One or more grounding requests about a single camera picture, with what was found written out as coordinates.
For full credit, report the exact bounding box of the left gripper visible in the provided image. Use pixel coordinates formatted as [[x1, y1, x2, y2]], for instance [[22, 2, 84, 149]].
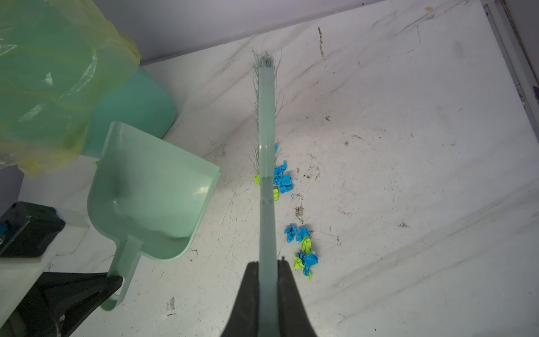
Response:
[[1, 247, 123, 336]]

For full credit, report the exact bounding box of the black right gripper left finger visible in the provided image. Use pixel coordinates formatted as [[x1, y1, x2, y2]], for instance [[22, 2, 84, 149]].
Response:
[[221, 262, 259, 337]]

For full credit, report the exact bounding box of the yellow-green bin liner bag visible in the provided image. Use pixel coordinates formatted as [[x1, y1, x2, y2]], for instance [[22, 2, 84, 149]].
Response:
[[1, 1, 141, 178]]

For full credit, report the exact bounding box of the green hand brush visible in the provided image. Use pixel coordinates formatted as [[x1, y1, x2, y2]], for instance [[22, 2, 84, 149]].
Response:
[[253, 51, 280, 336]]

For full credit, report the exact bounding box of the paper scrap cluster right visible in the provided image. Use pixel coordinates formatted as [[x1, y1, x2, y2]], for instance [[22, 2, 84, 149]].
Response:
[[284, 225, 319, 280]]

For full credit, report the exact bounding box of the paper scrap cluster upper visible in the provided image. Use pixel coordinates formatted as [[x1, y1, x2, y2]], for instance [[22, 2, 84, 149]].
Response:
[[253, 144, 294, 202]]

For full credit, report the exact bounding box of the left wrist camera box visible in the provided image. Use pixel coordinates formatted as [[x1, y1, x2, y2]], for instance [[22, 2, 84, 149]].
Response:
[[1, 202, 89, 258]]

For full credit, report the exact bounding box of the paper scrap cluster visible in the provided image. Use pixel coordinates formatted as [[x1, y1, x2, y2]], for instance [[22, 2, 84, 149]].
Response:
[[253, 144, 294, 202], [284, 225, 319, 280]]

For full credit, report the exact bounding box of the green plastic dustpan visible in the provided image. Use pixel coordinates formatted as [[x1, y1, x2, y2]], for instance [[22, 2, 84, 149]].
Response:
[[87, 122, 221, 311]]

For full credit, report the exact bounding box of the green plastic trash bin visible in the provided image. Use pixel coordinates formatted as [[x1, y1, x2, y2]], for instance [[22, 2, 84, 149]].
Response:
[[81, 67, 177, 158]]

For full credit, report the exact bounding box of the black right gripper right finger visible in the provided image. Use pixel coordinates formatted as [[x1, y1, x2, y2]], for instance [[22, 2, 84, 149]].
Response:
[[278, 258, 317, 337]]

